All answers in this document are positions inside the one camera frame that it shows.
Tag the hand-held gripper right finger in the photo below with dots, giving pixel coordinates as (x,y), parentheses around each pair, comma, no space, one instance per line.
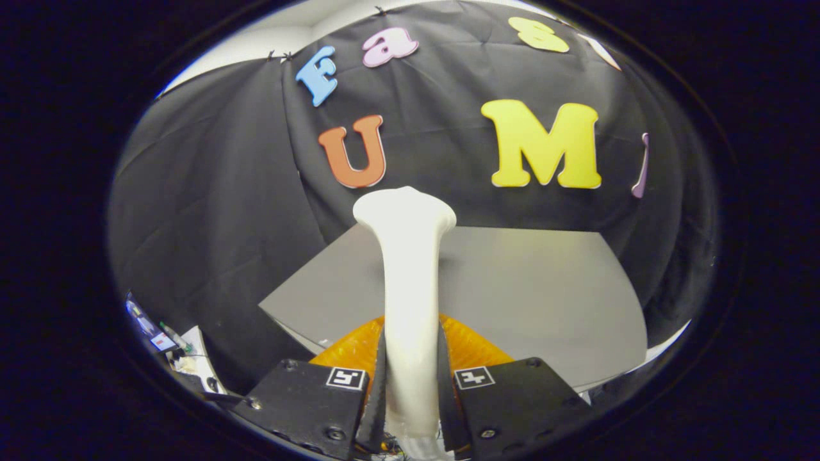
(512,403)

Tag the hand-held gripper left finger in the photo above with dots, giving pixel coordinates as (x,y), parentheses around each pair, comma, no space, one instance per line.
(307,403)

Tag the white paper sheets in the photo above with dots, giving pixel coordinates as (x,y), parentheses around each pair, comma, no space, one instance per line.
(198,358)

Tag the grey drawer cabinet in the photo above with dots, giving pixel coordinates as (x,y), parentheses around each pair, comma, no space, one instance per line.
(544,288)

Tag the lit computer screen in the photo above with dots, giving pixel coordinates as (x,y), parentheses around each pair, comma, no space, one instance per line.
(138,314)

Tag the black backdrop cloth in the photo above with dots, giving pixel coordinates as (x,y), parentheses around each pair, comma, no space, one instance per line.
(224,192)

